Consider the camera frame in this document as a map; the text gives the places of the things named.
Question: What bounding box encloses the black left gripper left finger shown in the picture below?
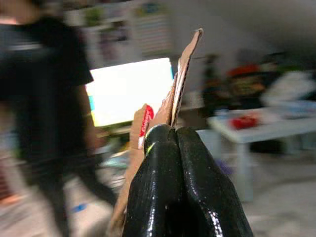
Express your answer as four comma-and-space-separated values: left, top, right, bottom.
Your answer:
121, 124, 185, 237

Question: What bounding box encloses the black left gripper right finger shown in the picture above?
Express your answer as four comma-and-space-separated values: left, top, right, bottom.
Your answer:
175, 126, 254, 237

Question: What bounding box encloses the red-white printed cardboard box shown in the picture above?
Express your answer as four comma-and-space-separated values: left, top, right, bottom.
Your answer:
108, 28, 204, 237

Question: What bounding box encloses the red snack package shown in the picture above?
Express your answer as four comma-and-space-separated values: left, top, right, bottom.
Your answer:
229, 115, 258, 131

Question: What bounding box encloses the small white side table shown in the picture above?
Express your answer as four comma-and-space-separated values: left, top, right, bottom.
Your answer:
206, 100, 316, 202

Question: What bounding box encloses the white plastic bag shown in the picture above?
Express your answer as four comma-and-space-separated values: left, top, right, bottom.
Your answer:
261, 71, 316, 107

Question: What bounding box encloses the person in black shirt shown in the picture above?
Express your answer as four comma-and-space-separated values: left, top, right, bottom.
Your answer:
0, 0, 117, 237

